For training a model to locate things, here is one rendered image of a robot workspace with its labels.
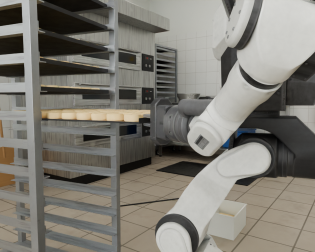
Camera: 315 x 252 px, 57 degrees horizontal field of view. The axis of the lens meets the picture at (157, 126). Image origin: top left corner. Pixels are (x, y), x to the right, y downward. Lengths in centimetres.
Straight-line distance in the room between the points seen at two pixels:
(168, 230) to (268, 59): 65
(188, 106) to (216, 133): 10
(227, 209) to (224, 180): 153
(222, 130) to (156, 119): 25
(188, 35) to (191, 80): 80
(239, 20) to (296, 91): 43
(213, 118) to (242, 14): 20
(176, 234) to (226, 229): 121
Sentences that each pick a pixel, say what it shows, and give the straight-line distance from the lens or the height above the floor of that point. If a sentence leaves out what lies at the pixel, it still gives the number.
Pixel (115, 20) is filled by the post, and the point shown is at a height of 126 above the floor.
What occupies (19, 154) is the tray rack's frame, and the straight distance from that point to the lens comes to 172.
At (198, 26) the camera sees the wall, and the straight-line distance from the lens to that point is 534.
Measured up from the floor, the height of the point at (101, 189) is 51.
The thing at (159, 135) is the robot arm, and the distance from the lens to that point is 72.
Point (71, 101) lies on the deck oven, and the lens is 307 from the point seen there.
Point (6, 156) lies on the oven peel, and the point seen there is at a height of 31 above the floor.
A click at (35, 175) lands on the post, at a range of 96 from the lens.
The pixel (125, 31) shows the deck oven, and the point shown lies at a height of 175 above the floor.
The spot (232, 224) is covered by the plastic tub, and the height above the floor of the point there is 11.
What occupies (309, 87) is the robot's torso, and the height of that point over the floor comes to 95.
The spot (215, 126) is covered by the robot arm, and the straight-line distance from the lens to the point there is 52.
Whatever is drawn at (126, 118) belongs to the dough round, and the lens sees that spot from 81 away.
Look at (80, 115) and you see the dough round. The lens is 90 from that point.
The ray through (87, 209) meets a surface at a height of 41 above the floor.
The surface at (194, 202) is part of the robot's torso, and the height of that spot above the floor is 61.
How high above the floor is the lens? 92
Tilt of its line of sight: 5 degrees down
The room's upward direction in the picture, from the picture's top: straight up
